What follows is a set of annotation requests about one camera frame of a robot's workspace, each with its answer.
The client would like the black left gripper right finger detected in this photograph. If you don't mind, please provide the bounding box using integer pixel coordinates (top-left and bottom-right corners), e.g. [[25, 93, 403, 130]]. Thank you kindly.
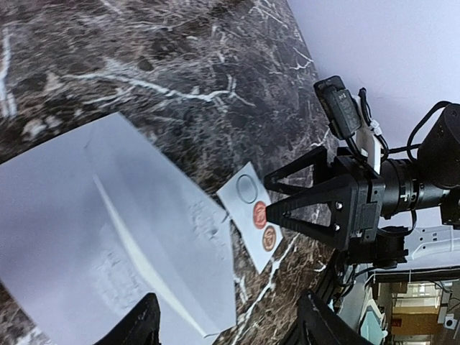
[[283, 290, 367, 345]]

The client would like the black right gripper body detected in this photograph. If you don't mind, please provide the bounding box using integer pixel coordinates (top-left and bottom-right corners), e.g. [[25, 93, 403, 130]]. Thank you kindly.
[[332, 155, 385, 250]]

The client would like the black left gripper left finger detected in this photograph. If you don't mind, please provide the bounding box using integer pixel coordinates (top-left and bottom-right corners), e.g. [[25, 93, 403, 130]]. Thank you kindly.
[[96, 293, 160, 345]]

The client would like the red round seal sticker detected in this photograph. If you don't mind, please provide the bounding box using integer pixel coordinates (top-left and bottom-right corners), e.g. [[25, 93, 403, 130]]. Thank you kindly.
[[252, 201, 267, 229]]

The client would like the wax seal sticker sheet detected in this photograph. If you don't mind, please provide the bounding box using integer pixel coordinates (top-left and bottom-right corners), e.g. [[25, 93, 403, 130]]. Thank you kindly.
[[216, 162, 277, 272]]

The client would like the grey envelope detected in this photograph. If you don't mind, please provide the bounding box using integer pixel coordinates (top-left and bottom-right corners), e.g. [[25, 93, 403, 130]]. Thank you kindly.
[[1, 113, 236, 344]]

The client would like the beige lined letter paper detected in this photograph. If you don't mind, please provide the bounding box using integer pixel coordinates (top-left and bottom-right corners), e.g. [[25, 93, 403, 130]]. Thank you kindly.
[[93, 173, 206, 337]]

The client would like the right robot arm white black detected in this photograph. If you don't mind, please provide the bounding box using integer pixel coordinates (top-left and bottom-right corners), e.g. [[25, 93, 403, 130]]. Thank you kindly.
[[264, 101, 459, 269]]

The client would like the brown round seal sticker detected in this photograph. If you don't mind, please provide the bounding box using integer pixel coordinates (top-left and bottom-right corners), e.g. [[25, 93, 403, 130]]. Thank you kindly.
[[262, 225, 282, 252]]

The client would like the black front rail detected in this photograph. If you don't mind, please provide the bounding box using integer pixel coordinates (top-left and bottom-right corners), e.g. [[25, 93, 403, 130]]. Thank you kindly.
[[313, 249, 360, 314]]

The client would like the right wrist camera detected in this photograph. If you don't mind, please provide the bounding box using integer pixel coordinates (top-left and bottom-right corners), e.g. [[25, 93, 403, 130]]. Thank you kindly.
[[313, 75, 389, 173]]

